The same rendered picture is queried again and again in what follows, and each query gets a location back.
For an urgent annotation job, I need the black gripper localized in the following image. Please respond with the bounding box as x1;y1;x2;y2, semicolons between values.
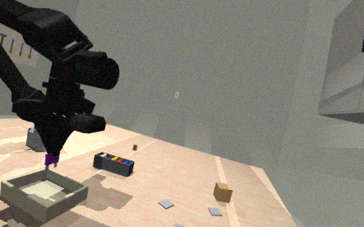
12;78;106;156

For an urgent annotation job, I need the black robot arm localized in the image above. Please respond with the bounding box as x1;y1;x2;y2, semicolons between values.
0;0;119;114

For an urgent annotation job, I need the brown cube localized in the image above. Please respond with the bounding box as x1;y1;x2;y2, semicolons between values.
213;182;233;203

